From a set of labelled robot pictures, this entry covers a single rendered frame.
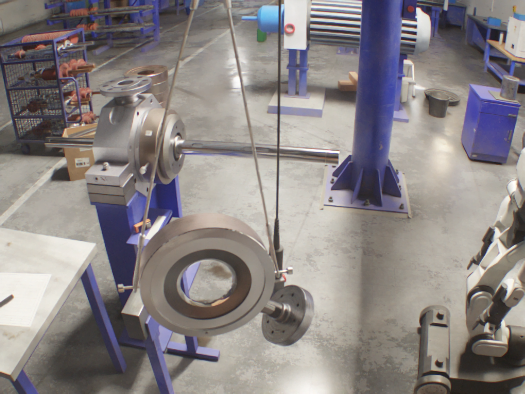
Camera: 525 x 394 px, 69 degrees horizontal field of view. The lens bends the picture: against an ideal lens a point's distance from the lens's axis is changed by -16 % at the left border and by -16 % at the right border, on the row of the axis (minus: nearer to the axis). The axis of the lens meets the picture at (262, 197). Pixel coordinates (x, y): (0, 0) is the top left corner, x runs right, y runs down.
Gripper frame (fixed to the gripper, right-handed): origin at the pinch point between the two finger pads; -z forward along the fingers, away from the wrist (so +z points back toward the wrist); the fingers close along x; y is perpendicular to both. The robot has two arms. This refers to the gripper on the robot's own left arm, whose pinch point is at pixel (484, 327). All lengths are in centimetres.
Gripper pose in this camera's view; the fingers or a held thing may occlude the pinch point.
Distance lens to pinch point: 211.9
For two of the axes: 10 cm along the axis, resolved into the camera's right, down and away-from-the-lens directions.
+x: -9.4, -3.2, 1.4
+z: 1.9, -8.0, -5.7
